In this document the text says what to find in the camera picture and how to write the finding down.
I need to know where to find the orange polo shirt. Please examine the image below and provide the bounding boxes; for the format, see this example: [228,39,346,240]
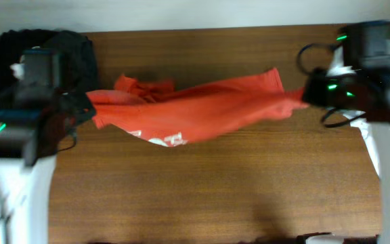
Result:
[87,68,307,147]

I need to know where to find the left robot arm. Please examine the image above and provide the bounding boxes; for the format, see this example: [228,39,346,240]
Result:
[0,48,96,243]

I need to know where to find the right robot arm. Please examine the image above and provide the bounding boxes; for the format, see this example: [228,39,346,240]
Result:
[297,21,390,243]

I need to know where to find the black folded shirt white lettering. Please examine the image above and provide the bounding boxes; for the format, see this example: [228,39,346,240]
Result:
[0,29,100,92]

